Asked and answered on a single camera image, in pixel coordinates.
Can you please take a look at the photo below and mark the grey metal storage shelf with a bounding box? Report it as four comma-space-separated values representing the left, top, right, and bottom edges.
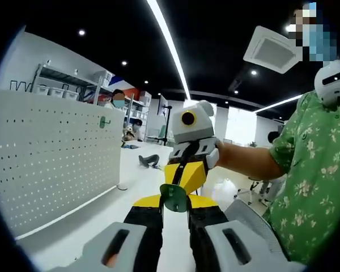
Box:
31, 60, 114, 105

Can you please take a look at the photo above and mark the white worn head device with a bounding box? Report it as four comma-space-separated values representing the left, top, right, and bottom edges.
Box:
313, 59, 340, 107

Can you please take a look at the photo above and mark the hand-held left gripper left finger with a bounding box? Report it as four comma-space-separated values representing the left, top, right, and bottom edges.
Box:
49, 194, 164, 272

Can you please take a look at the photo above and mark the grey curved headset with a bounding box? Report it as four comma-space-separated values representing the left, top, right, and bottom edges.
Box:
138, 154, 160, 169

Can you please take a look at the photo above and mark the white perforated mounting plate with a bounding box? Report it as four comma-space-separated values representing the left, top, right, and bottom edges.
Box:
0, 90, 129, 237

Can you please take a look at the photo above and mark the person's green floral shirt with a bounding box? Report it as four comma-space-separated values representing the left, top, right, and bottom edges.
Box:
262, 90, 340, 264

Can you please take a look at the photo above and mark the monitor on black stand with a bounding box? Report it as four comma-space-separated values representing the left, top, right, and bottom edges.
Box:
157, 95, 171, 146

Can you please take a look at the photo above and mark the grey mesh office chair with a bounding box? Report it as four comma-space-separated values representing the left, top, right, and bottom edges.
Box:
225, 199, 291, 262

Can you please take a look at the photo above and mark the white ceiling air vent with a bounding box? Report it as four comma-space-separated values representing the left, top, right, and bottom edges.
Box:
243, 25, 304, 75

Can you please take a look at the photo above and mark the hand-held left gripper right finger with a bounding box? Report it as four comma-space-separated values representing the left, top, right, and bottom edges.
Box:
186, 194, 307, 272

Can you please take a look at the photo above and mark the long ceiling light strip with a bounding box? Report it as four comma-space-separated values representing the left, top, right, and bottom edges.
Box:
146, 0, 192, 101

